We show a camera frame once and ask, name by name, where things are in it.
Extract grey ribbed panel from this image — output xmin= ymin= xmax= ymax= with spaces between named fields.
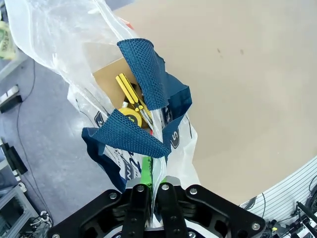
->
xmin=239 ymin=155 xmax=317 ymax=224

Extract grey storage crate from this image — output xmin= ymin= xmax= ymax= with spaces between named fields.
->
xmin=0 ymin=185 xmax=36 ymax=238

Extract green white paper bag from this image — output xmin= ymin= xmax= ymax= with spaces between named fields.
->
xmin=0 ymin=21 xmax=17 ymax=60

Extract black floor cable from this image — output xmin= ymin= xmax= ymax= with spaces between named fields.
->
xmin=16 ymin=59 xmax=53 ymax=220

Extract white black power strip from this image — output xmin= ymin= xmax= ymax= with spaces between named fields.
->
xmin=0 ymin=84 xmax=23 ymax=114

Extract clear tote bag navy handles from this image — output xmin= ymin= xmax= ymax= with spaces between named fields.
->
xmin=4 ymin=0 xmax=199 ymax=229

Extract yellow black screwdriver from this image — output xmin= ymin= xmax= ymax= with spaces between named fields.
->
xmin=115 ymin=73 xmax=154 ymax=127

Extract small flat cardboard box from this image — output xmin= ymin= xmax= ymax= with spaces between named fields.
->
xmin=93 ymin=57 xmax=139 ymax=112

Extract yellow tape measure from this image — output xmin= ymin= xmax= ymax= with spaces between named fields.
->
xmin=118 ymin=107 xmax=144 ymax=128

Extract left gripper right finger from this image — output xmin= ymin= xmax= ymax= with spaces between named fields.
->
xmin=156 ymin=176 xmax=267 ymax=238

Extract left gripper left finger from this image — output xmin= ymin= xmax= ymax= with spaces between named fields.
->
xmin=47 ymin=156 xmax=153 ymax=238

